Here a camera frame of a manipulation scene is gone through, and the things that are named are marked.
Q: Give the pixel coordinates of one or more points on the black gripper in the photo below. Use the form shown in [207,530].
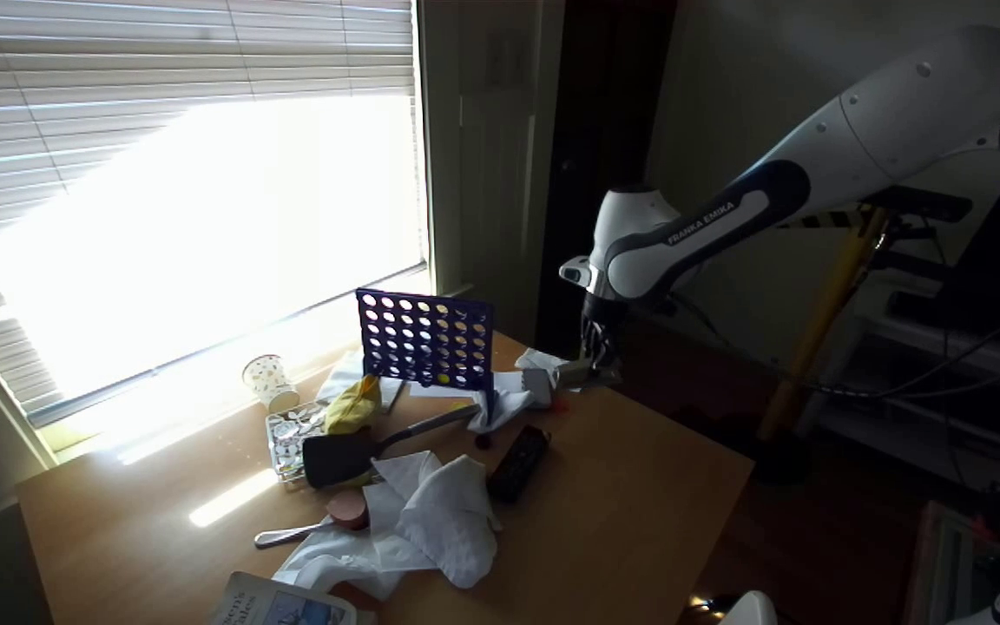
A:
[600,313]

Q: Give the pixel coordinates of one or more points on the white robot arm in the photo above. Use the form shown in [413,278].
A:
[825,157]

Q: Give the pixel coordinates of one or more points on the black oblong case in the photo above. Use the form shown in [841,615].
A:
[518,463]

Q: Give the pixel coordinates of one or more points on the blue connect four grid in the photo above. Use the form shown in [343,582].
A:
[425,338]

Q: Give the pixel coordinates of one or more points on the grey curtain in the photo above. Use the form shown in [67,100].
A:
[488,160]

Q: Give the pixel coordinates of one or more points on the white plastic bag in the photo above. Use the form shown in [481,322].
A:
[442,523]

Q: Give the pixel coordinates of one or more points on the yellow toy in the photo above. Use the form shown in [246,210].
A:
[353,405]

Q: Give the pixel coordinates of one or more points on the black spatula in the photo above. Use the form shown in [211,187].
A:
[343,454]

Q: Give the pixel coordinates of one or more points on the brown round object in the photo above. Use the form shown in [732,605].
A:
[349,506]

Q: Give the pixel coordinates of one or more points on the clear drinking glass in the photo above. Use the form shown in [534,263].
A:
[285,446]

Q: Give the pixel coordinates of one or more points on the clear glass jar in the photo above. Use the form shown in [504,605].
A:
[268,383]

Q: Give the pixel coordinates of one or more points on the white shelf unit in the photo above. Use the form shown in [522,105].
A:
[953,393]

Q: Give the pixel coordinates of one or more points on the white spoon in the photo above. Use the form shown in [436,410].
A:
[285,532]

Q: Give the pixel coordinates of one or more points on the light blue book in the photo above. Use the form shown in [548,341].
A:
[278,605]

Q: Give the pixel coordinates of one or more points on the window blind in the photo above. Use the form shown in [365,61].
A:
[173,57]

